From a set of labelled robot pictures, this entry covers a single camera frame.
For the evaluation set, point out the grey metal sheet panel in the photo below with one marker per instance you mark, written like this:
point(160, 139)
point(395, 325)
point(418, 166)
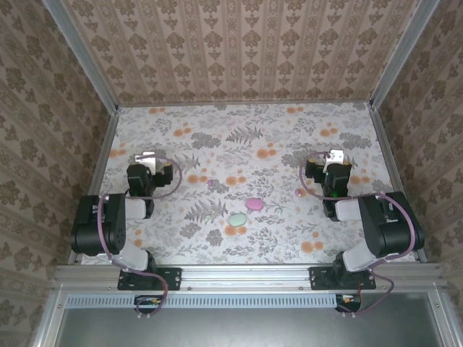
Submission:
point(246, 329)

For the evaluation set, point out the black electronics connector box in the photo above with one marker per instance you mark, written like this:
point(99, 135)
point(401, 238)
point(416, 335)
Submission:
point(150, 303)
point(349, 303)

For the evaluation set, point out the green earbud charging case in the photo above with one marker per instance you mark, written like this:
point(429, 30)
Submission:
point(237, 219)

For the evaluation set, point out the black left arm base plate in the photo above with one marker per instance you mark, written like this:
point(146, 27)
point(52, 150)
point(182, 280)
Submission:
point(171, 278)

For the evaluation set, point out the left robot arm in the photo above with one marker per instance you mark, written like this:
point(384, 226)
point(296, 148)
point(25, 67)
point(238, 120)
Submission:
point(108, 224)

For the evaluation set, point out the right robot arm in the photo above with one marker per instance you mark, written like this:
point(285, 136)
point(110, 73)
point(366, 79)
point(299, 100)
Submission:
point(390, 227)

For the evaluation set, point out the pink earbud charging case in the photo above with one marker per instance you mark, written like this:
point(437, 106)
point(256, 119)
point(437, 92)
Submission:
point(254, 204)

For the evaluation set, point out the aluminium lower frame bar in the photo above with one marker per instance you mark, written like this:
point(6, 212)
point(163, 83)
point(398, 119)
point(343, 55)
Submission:
point(443, 318)
point(48, 318)

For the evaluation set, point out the aluminium table side rail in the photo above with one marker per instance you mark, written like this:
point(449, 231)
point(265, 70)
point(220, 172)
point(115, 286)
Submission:
point(100, 162)
point(392, 162)

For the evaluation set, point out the floral patterned table cover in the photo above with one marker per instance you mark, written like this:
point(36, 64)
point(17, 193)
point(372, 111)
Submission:
point(253, 246)

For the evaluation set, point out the aluminium mounting rail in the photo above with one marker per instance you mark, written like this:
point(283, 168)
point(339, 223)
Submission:
point(246, 276)

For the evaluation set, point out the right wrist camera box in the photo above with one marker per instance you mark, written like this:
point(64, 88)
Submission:
point(336, 155)

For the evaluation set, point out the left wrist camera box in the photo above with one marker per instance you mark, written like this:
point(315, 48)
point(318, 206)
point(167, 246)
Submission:
point(144, 158)

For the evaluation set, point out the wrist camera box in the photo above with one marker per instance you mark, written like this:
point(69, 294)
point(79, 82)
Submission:
point(144, 158)
point(336, 155)

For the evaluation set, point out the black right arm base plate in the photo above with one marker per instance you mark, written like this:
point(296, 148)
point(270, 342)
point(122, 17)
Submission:
point(318, 278)

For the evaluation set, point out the aluminium corner post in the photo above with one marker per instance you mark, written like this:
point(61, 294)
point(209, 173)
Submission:
point(81, 54)
point(403, 54)

